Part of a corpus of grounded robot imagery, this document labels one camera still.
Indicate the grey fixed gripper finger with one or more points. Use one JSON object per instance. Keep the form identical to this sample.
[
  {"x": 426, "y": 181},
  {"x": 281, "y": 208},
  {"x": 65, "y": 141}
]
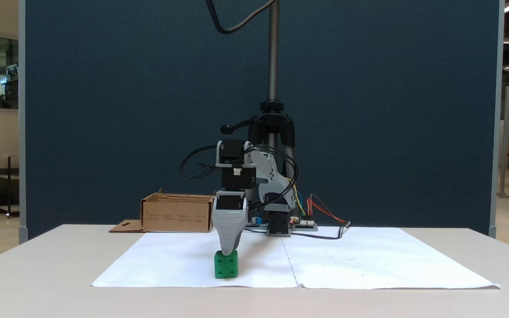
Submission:
[{"x": 229, "y": 229}]

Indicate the dark moving gripper finger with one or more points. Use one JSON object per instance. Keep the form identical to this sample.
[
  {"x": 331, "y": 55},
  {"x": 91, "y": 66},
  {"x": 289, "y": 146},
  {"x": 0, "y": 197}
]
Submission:
[{"x": 238, "y": 240}]

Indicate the green die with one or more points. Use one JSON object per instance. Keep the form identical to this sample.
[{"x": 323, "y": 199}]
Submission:
[{"x": 226, "y": 266}]

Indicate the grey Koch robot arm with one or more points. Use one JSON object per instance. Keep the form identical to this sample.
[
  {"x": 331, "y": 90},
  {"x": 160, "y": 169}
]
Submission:
[{"x": 272, "y": 176}]

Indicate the blue power circuit board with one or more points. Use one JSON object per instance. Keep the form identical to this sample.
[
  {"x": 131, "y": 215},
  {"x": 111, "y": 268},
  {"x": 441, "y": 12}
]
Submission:
[{"x": 254, "y": 221}]

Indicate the brown cardboard box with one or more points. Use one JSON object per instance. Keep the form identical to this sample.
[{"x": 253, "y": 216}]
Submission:
[{"x": 177, "y": 218}]

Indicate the white paper sheet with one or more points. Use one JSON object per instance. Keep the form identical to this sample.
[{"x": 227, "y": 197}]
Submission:
[
  {"x": 179, "y": 260},
  {"x": 378, "y": 260}
]

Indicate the motor driver circuit board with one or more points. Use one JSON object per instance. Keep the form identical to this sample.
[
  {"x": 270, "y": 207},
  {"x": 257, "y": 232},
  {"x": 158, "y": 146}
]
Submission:
[{"x": 304, "y": 224}]

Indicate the blue partition panel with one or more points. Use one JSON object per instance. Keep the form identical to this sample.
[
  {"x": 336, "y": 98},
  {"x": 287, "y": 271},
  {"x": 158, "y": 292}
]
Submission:
[{"x": 104, "y": 88}]

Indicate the framed window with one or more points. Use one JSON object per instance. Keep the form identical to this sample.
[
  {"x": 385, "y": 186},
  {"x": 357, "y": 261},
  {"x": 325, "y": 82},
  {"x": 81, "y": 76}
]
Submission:
[{"x": 5, "y": 70}]

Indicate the black camera stand with pole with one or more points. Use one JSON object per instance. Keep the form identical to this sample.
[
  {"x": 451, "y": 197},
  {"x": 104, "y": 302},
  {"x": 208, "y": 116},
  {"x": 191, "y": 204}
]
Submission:
[{"x": 273, "y": 66}]

